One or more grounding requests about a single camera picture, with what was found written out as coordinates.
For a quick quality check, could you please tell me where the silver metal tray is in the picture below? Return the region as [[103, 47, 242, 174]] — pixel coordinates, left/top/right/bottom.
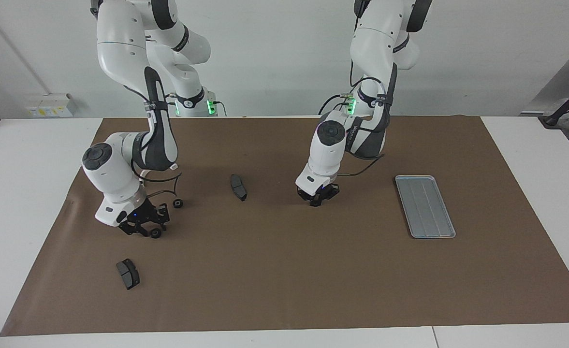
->
[[394, 175, 457, 239]]

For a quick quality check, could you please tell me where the black base cable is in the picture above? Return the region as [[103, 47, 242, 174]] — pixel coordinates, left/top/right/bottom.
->
[[318, 93, 355, 116]]

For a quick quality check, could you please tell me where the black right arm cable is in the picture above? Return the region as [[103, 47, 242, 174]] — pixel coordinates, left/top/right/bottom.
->
[[125, 85, 184, 200]]

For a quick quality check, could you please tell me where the white curved plastic bracket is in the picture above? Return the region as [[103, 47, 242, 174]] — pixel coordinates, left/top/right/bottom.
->
[[138, 163, 179, 190]]

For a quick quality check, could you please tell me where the black stand pole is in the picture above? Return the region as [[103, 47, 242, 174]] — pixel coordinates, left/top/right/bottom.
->
[[538, 77, 569, 129]]

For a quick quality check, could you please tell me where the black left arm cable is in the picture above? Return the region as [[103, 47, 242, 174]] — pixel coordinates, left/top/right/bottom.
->
[[336, 76, 397, 177]]

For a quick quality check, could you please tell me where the dark grey brake pad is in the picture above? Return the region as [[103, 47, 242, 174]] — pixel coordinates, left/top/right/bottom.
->
[[116, 259, 141, 290], [230, 174, 248, 202]]

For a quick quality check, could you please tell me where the brown table mat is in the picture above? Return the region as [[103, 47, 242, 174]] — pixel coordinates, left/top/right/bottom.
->
[[0, 115, 569, 336]]

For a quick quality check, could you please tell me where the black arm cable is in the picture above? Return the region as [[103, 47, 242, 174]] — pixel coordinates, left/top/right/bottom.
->
[[125, 85, 184, 200], [336, 76, 397, 177]]

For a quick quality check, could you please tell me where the white wall box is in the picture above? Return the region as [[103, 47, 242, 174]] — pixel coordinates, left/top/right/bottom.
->
[[26, 93, 78, 118]]

